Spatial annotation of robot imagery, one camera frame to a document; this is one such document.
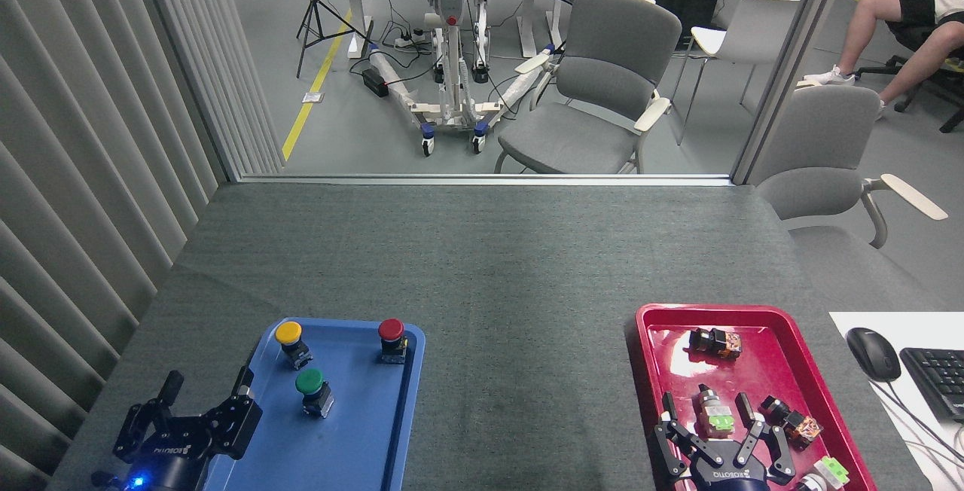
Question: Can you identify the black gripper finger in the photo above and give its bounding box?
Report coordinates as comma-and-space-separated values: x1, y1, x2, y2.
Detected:
203, 367, 264, 457
735, 391, 798, 486
113, 371, 185, 465
653, 392, 713, 484

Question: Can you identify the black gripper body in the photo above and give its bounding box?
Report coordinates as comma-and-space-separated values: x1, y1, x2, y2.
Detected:
94, 435, 221, 491
689, 459, 771, 491

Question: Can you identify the green push button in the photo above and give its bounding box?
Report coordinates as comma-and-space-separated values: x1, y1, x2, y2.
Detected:
294, 368, 336, 420

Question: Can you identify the yellow push button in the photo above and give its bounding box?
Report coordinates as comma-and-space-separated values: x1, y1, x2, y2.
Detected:
274, 321, 314, 371

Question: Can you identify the red push button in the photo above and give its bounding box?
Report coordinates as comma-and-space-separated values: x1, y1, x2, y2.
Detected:
377, 318, 410, 365

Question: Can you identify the red plastic tray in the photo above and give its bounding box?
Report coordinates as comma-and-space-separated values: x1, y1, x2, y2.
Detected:
635, 303, 879, 491

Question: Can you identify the blue plastic tray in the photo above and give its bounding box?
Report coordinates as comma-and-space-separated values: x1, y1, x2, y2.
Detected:
202, 317, 427, 491

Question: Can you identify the black computer mouse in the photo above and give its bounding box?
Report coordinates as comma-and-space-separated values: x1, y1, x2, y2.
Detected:
845, 327, 903, 383

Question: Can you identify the black keyboard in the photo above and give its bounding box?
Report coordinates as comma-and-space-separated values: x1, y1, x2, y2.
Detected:
899, 347, 964, 423

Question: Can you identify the grey armchair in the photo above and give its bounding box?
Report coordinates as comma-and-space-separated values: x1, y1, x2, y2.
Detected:
493, 0, 683, 175
753, 84, 950, 249

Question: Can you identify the black office chair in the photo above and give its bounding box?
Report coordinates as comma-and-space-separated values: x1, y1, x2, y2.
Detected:
856, 20, 964, 135

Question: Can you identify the black tripod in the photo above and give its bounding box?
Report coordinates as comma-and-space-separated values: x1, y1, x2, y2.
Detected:
294, 0, 374, 80

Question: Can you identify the white stand on wheels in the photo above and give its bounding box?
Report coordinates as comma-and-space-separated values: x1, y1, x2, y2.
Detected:
367, 0, 563, 157

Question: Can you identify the white plastic chair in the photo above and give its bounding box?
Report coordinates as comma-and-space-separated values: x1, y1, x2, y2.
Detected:
669, 0, 802, 148

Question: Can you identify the person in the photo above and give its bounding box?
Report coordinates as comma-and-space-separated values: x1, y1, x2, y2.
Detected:
802, 0, 964, 122

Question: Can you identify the black orange switch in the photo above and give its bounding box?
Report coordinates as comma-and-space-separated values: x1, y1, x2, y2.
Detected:
758, 395, 825, 450
688, 328, 744, 361

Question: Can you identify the silver switch with green base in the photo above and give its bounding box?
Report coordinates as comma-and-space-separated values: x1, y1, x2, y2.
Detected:
694, 383, 737, 440

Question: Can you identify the white green switch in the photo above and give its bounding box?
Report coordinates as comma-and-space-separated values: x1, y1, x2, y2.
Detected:
795, 456, 851, 491

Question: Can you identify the black mouse cable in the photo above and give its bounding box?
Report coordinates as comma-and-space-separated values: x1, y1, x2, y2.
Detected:
872, 378, 964, 469

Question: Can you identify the silver post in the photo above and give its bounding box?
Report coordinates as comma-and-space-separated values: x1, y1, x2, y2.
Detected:
731, 0, 856, 186

